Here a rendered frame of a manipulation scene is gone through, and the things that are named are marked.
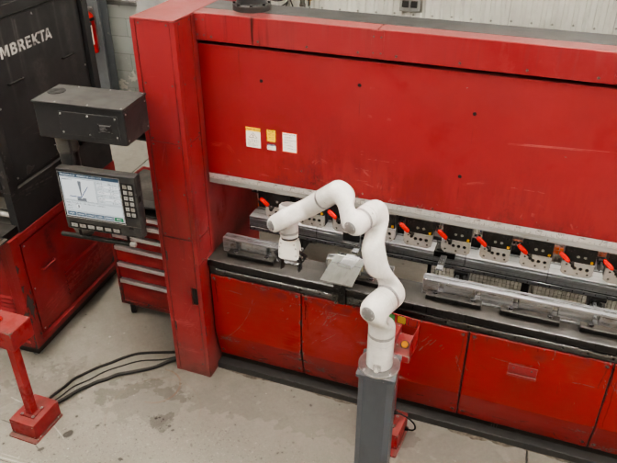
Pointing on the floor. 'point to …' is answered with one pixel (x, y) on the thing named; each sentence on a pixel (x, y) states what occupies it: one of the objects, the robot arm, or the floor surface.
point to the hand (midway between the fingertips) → (290, 267)
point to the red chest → (142, 262)
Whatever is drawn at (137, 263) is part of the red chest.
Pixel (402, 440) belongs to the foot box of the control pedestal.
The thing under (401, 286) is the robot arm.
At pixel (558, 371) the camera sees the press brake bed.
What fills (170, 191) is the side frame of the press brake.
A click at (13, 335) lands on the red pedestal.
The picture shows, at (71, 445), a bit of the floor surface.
